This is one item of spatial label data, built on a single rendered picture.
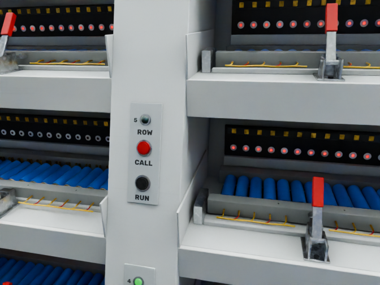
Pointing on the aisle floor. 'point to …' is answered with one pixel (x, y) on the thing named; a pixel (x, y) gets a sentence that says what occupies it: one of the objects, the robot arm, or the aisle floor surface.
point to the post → (168, 151)
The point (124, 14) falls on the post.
